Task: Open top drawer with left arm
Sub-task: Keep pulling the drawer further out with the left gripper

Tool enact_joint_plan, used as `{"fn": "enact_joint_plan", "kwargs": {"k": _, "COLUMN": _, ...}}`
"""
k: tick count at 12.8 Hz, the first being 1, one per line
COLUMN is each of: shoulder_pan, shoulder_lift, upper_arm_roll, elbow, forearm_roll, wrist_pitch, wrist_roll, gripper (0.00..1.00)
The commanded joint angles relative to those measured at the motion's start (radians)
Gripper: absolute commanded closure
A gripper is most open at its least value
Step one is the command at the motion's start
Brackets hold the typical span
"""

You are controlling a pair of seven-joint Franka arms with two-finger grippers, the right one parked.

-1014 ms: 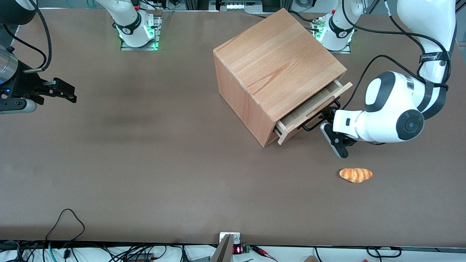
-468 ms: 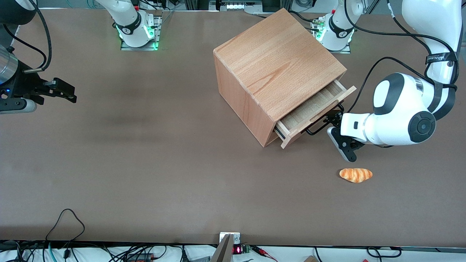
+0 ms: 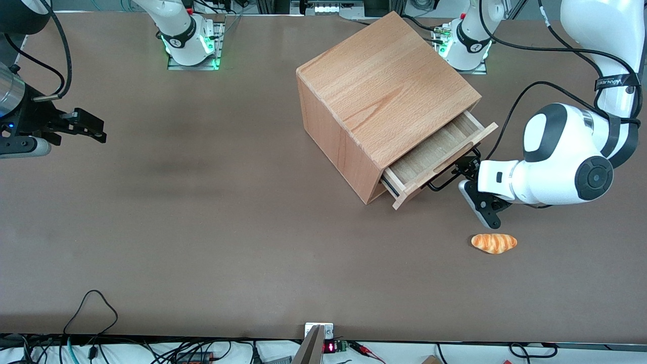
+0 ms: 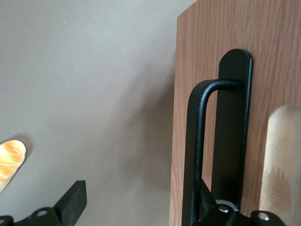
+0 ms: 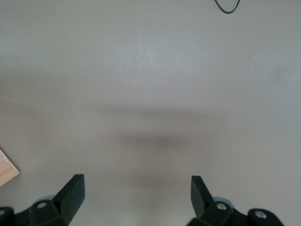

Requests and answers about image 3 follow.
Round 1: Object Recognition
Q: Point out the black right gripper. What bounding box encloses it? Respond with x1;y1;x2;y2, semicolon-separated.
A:
0;85;108;144

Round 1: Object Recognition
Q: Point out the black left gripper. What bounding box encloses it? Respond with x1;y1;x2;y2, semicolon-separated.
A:
453;156;482;195

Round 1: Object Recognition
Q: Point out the wooden drawer with black handle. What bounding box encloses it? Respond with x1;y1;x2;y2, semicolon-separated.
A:
382;110;498;210

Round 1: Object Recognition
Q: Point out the beech wood drawer cabinet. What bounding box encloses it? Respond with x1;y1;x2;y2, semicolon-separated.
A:
296;11;482;205

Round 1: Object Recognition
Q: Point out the orange toy bread roll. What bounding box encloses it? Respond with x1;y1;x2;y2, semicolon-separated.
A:
471;233;518;254

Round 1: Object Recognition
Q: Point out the white lit device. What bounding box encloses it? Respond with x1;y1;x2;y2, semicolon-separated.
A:
291;0;364;16

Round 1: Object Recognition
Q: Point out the red black clip lead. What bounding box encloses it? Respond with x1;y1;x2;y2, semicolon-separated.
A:
349;341;386;363

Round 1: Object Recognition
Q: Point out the grey metal bar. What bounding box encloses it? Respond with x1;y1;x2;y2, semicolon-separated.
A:
292;325;325;364

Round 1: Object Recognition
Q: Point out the black red power adapter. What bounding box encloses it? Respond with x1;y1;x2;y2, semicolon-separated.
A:
174;351;213;364

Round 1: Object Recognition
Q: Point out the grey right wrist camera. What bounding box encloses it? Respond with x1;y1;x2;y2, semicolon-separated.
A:
0;132;62;159

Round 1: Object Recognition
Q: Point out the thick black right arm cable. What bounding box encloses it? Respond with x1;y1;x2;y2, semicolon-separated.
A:
40;0;72;99

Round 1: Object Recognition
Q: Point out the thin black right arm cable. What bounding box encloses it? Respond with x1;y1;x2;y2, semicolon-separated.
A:
3;33;66;94

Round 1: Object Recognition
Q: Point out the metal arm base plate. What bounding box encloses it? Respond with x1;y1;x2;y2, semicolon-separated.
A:
168;14;224;70
434;23;488;75

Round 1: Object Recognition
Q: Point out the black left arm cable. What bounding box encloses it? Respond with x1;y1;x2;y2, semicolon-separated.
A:
478;0;642;162

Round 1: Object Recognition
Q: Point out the black base power cable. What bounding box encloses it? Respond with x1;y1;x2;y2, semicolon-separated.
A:
402;14;445;43

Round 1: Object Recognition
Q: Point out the thin black looped cable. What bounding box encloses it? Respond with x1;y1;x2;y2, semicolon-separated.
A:
63;290;119;335

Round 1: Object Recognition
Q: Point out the small white metal bracket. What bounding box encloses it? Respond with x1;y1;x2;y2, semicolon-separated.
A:
305;323;334;340

